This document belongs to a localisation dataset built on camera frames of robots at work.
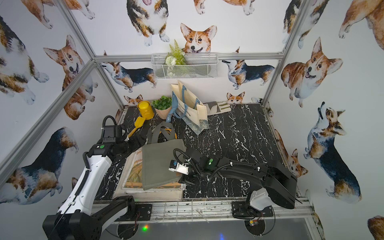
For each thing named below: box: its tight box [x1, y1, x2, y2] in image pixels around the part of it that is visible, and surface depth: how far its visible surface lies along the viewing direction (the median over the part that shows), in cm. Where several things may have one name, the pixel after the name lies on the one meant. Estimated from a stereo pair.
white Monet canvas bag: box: [111, 183, 186, 202], surface depth 80 cm
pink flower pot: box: [154, 106, 172, 120], surface depth 106 cm
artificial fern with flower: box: [165, 39, 187, 66], surface depth 84 cm
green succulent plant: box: [151, 95, 173, 111], surface depth 106 cm
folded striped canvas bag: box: [203, 101, 232, 116], surface depth 123 cm
